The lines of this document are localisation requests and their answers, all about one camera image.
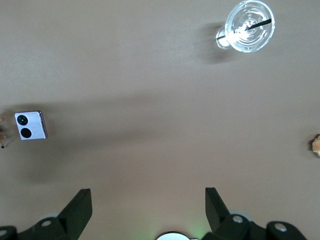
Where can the black drinking straw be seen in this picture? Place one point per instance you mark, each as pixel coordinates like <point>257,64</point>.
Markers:
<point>260,24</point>

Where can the brown plush toy with tag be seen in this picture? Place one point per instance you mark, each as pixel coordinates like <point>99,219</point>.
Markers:
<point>317,145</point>

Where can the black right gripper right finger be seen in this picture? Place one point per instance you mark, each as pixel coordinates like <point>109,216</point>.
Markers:
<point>225,225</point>

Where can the clear plastic cup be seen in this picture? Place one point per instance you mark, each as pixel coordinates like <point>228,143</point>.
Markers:
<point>250,26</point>

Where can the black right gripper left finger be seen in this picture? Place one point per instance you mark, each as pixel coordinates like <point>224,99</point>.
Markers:
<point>70,220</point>

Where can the brown lion statue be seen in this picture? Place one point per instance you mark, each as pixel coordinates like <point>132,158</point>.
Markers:
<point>2,137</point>

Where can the white flip phone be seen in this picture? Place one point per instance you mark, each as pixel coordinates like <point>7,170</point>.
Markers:
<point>31,126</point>

